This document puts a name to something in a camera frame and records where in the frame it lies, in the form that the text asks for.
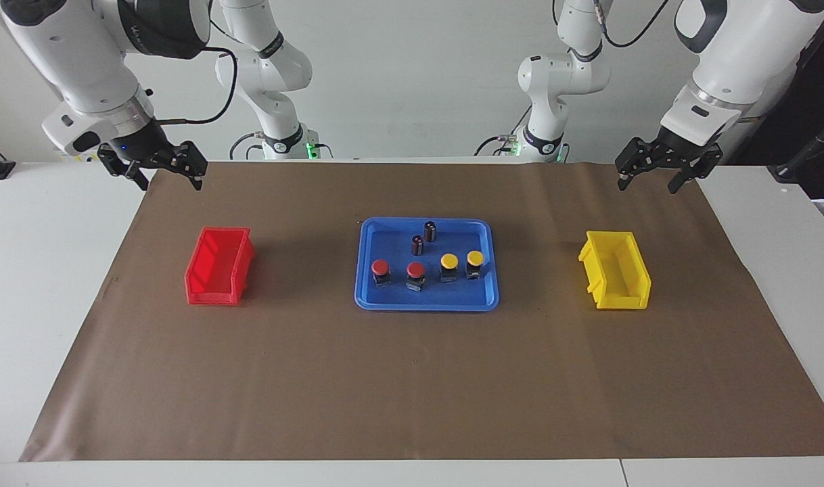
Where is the red plastic bin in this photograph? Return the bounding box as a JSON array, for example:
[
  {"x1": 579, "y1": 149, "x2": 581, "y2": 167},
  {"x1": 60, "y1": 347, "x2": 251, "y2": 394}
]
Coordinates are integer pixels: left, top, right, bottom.
[{"x1": 184, "y1": 227, "x2": 256, "y2": 306}]

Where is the yellow plastic bin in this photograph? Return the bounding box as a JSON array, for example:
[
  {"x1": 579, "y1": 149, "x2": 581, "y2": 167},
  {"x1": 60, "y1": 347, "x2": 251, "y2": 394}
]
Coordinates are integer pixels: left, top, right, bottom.
[{"x1": 578, "y1": 231, "x2": 652, "y2": 310}]

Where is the black stand pole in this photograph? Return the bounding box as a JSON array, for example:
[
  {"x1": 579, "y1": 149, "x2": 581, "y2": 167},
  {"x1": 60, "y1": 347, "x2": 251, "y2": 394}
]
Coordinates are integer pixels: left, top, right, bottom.
[{"x1": 767, "y1": 112, "x2": 824, "y2": 185}]

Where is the blue plastic tray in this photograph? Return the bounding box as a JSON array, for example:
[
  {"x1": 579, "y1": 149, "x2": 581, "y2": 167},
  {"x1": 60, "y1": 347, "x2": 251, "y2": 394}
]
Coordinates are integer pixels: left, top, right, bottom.
[{"x1": 354, "y1": 216, "x2": 501, "y2": 312}]

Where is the brown paper table mat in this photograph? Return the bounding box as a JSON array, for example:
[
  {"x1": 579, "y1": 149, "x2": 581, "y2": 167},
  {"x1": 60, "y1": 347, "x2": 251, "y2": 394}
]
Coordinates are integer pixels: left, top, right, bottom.
[{"x1": 18, "y1": 161, "x2": 824, "y2": 463}]

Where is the black right base cable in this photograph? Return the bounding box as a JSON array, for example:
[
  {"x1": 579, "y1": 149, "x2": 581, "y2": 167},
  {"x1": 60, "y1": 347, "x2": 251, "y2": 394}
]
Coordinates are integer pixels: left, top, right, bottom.
[{"x1": 229, "y1": 132, "x2": 267, "y2": 161}]

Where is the black base cable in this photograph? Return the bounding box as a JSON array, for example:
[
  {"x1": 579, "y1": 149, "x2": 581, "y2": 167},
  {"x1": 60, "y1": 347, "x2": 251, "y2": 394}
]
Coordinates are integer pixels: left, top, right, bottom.
[
  {"x1": 475, "y1": 105, "x2": 531, "y2": 158},
  {"x1": 229, "y1": 132, "x2": 267, "y2": 161}
]

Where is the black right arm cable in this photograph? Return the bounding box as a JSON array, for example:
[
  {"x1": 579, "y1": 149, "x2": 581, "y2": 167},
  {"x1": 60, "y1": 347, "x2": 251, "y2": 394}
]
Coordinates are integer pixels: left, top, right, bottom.
[{"x1": 156, "y1": 46, "x2": 239, "y2": 126}]

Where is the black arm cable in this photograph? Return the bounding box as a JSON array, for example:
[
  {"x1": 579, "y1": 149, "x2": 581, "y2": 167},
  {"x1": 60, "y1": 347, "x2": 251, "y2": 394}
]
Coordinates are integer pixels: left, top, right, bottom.
[
  {"x1": 591, "y1": 0, "x2": 671, "y2": 49},
  {"x1": 156, "y1": 46, "x2": 239, "y2": 126}
]

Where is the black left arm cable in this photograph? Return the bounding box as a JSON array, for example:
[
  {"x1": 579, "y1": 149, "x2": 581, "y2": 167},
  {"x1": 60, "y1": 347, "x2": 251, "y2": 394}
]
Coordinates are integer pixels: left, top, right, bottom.
[{"x1": 591, "y1": 0, "x2": 671, "y2": 49}]

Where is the black left base cable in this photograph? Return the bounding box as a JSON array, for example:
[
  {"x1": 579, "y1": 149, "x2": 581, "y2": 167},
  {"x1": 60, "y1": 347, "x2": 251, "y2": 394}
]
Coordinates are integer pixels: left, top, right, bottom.
[{"x1": 475, "y1": 105, "x2": 531, "y2": 158}]

